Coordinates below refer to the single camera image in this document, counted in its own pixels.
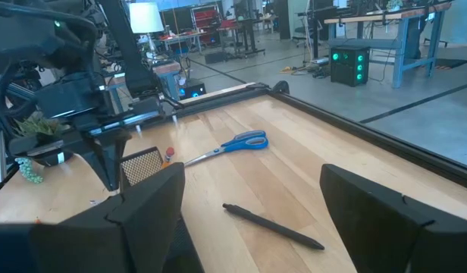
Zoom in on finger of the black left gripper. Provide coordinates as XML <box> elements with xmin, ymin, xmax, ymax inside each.
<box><xmin>83</xmin><ymin>136</ymin><xmax>112</xmax><ymax>192</ymax></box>
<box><xmin>106</xmin><ymin>130</ymin><xmax>133</xmax><ymax>192</ymax></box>

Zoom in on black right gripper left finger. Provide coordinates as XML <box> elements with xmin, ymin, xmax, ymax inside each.
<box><xmin>0</xmin><ymin>162</ymin><xmax>186</xmax><ymax>273</ymax></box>

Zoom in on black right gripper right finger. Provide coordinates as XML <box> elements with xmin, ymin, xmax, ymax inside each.
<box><xmin>319</xmin><ymin>163</ymin><xmax>467</xmax><ymax>273</ymax></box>

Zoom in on black mesh desk organizer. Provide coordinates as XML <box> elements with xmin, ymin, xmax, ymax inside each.
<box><xmin>118</xmin><ymin>146</ymin><xmax>206</xmax><ymax>273</ymax></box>

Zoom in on orange pencil with eraser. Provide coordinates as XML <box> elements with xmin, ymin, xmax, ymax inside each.
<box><xmin>161</xmin><ymin>146</ymin><xmax>176</xmax><ymax>169</ymax></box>

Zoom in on black pen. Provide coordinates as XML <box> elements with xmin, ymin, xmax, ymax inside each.
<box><xmin>222</xmin><ymin>202</ymin><xmax>326</xmax><ymax>252</ymax></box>

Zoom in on green potted succulent plant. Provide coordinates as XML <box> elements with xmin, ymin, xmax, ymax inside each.
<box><xmin>12</xmin><ymin>111</ymin><xmax>70</xmax><ymax>186</ymax></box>

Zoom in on blue legged wooden table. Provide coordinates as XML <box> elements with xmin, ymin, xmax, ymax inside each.
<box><xmin>104</xmin><ymin>60</ymin><xmax>181</xmax><ymax>113</ymax></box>

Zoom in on black computer with blue light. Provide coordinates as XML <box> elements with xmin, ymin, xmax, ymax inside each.
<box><xmin>179</xmin><ymin>78</ymin><xmax>208</xmax><ymax>101</ymax></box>

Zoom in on white shade table lamp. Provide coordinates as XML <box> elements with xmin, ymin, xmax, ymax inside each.
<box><xmin>128</xmin><ymin>2</ymin><xmax>165</xmax><ymax>58</ymax></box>

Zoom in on red tool cart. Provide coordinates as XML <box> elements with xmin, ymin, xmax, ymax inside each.
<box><xmin>190</xmin><ymin>4</ymin><xmax>224</xmax><ymax>46</ymax></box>

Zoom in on black computer with green fans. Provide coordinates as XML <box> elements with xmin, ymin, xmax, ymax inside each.
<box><xmin>329</xmin><ymin>45</ymin><xmax>371</xmax><ymax>88</ymax></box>

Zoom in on blue workbench with wood top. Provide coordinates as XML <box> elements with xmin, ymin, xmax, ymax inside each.
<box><xmin>323</xmin><ymin>1</ymin><xmax>453</xmax><ymax>89</ymax></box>

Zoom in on black floor mat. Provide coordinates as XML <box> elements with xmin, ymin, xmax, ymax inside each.
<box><xmin>433</xmin><ymin>57</ymin><xmax>467</xmax><ymax>71</ymax></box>

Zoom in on black table rail frame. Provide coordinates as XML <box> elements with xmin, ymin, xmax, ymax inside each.
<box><xmin>172</xmin><ymin>80</ymin><xmax>467</xmax><ymax>193</ymax></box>

